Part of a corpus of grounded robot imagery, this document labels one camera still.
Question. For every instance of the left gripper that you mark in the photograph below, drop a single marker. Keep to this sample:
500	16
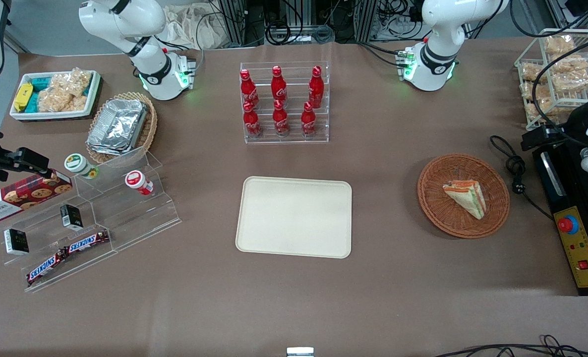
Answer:
575	124

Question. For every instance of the triangular sandwich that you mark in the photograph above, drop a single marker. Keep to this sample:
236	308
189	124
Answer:
468	196

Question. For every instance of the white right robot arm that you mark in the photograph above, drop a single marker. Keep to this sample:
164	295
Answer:
150	74

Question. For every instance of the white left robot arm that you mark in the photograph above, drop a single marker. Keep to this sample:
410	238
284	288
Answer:
438	29

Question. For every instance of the round brown wicker basket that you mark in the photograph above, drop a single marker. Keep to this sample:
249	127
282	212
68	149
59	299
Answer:
440	208

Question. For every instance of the oval tan wicker basket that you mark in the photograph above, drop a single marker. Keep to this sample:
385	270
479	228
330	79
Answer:
149	129

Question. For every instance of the beige plastic tray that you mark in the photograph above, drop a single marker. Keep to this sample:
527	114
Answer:
294	218

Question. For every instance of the red tartan cookie box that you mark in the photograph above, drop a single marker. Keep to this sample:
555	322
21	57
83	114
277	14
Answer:
21	196

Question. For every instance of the clear bag rice crackers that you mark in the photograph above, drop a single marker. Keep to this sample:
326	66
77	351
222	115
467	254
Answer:
574	82
531	72
53	96
528	90
80	84
571	63
559	45

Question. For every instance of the green lid white cup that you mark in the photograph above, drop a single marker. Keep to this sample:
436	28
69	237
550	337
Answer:
78	164

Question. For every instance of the white rectangular bin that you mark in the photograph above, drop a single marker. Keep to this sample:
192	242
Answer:
51	115

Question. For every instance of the teal snack pack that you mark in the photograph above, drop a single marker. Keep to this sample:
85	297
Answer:
32	102
41	83

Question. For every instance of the yellow snack pack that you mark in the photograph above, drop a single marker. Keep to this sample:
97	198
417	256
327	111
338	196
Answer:
23	96

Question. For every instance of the black control box yellow panel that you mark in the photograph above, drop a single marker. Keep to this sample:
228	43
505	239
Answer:
571	198

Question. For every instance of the small black box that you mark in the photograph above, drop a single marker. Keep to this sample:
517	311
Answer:
16	242
71	217

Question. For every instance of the snickers chocolate bar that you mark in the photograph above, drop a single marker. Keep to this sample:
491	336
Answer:
88	241
46	267

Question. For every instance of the stacked foil containers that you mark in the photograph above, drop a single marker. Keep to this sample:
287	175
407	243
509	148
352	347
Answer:
118	126

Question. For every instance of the clear acrylic stepped stand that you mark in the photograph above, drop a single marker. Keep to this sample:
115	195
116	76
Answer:
120	218

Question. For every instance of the red lid white cup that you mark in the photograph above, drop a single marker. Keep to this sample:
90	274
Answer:
136	181

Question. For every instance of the cream cloth bag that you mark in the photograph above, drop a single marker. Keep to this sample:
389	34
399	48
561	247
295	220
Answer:
190	27

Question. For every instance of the red cola bottle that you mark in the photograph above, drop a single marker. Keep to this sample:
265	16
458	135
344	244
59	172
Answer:
252	121
249	90
280	120
316	88
308	121
278	87

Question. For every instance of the clear acrylic bottle rack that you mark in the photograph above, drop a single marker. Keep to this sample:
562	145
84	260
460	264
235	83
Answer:
294	74

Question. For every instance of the aluminium profile post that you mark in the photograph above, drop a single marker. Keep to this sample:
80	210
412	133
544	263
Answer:
232	22
366	20

